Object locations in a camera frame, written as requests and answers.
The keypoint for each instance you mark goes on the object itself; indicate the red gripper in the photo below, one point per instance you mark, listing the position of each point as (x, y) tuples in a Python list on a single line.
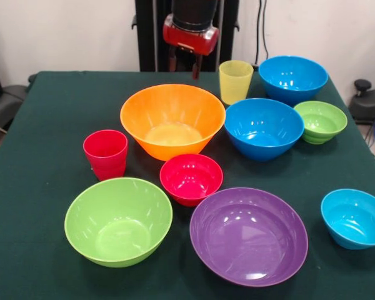
[(190, 39)]

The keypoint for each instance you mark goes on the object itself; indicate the large orange bowl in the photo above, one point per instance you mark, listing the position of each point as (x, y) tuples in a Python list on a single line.
[(172, 112)]

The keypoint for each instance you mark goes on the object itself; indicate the yellow cup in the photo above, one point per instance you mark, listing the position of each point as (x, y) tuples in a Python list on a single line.
[(236, 84)]

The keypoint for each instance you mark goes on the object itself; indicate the small red bowl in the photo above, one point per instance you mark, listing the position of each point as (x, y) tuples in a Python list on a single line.
[(190, 175)]

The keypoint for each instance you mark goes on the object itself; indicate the red cup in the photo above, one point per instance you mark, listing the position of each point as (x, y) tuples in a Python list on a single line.
[(105, 150)]

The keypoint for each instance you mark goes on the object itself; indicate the dark green tablecloth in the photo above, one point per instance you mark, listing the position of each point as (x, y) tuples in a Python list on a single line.
[(50, 125)]

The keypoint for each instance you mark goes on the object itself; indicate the small green bowl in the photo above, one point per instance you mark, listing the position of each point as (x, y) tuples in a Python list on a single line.
[(322, 122)]

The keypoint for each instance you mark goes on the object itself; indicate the large green bowl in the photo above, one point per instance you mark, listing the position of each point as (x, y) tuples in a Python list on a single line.
[(118, 218)]

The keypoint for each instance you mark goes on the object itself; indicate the dark gray stand base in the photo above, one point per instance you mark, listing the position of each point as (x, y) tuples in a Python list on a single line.
[(6, 103)]

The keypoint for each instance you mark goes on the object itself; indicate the large purple bowl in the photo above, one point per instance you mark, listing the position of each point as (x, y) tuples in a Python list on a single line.
[(248, 237)]

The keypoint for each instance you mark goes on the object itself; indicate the black stand base with knob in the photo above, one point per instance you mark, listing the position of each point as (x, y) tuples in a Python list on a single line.
[(367, 103)]

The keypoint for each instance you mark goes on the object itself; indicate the small light blue bowl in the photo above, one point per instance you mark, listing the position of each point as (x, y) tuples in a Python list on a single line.
[(353, 218)]

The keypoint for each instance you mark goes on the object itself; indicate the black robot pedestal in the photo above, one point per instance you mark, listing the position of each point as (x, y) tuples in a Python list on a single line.
[(147, 31)]

